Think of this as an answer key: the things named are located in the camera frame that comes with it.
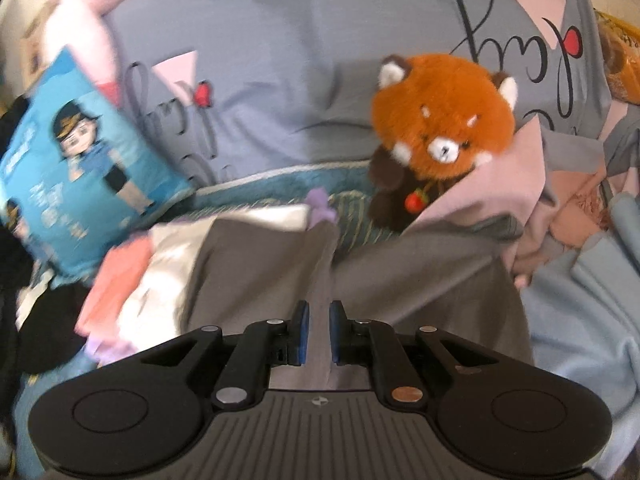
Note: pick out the blue floral quilted blanket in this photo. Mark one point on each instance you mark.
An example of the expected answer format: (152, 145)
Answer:
(349, 193)

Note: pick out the folded coral pink garment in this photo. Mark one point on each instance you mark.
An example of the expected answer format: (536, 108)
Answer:
(119, 275)

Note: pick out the orange plastic bag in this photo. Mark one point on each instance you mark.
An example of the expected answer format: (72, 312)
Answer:
(620, 49)

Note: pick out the blue cartoon police cushion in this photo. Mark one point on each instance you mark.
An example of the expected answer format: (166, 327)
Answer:
(78, 177)

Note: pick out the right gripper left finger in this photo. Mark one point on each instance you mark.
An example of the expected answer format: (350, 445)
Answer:
(249, 357)

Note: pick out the red panda plush toy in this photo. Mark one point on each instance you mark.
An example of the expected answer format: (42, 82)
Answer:
(438, 117)

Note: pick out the light blue garment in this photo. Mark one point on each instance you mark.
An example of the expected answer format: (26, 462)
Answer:
(583, 316)

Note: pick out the grey garment with pink cuffs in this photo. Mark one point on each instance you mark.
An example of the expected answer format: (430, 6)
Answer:
(452, 277)

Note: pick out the folded purple garment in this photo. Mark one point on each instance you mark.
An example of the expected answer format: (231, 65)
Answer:
(107, 352)

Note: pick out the black clothes pile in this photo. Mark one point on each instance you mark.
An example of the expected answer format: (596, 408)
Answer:
(37, 328)

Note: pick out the pink cloth under plush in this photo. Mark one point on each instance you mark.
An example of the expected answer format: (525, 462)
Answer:
(547, 181)

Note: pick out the folded white garment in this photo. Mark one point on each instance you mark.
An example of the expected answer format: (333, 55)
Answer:
(153, 311)

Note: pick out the grey printed sofa cover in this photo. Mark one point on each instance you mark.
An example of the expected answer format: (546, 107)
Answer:
(229, 88)

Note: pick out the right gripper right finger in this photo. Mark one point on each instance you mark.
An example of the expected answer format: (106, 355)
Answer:
(375, 346)

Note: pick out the large pink plush toy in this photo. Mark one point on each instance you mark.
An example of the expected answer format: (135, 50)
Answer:
(78, 26)

